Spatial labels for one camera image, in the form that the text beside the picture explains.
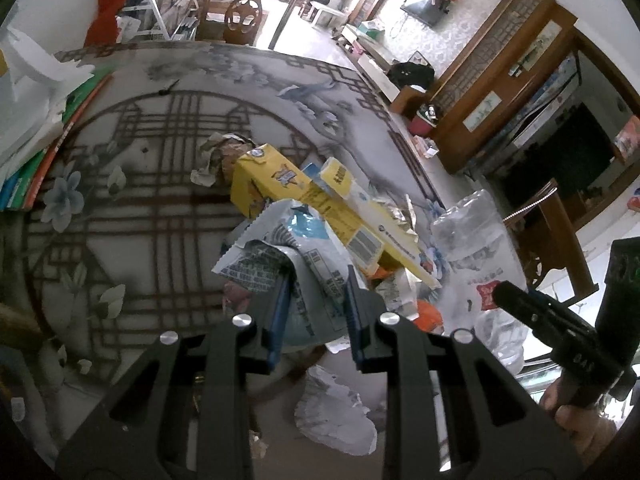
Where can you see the clear plastic bottle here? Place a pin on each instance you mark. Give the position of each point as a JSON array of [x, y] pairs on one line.
[[470, 240]]

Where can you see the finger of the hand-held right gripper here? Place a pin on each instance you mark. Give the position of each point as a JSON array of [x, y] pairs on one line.
[[537, 312]]

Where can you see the carved wooden chair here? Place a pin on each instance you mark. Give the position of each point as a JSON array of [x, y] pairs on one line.
[[243, 17]]

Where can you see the white and blue snack wrapper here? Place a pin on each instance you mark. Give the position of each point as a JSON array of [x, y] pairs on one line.
[[310, 260]]

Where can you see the red bin full of trash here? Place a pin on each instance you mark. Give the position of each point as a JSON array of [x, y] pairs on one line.
[[104, 7]]

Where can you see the yellow milk carton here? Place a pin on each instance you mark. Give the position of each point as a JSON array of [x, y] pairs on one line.
[[265, 175]]

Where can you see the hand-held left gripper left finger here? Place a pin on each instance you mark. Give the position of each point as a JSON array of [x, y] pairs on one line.
[[279, 320]]

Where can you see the wall television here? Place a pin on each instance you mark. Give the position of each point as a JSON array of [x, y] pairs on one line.
[[426, 7]]

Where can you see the crumpled white paper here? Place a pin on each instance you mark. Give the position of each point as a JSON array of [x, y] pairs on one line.
[[335, 415]]

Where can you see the stack of books and papers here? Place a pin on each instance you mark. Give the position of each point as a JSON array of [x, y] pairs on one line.
[[35, 110]]

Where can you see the wooden armchair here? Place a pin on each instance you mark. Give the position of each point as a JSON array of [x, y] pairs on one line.
[[555, 240]]

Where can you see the wooden cabinet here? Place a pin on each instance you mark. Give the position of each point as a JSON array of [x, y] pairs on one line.
[[515, 70]]

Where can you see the long yellow and white box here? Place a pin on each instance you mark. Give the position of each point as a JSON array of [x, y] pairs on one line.
[[360, 220]]

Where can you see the red flower pot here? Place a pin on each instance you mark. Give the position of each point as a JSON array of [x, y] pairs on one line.
[[424, 120]]

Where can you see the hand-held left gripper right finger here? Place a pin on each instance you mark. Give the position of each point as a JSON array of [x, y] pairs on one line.
[[354, 325]]

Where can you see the person's right hand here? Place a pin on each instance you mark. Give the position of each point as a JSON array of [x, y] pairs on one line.
[[582, 422]]

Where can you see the black bag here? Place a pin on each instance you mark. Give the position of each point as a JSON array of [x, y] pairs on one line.
[[411, 75]]

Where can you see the metal rack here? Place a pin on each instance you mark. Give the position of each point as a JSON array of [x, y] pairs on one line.
[[160, 0]]

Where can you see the orange snack bag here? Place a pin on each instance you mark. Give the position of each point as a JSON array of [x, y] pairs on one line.
[[430, 316]]

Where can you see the grey printed tissue pack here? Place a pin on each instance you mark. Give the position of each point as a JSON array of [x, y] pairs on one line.
[[396, 295]]

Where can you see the crumpled brown paper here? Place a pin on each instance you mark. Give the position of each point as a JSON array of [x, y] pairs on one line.
[[222, 155]]

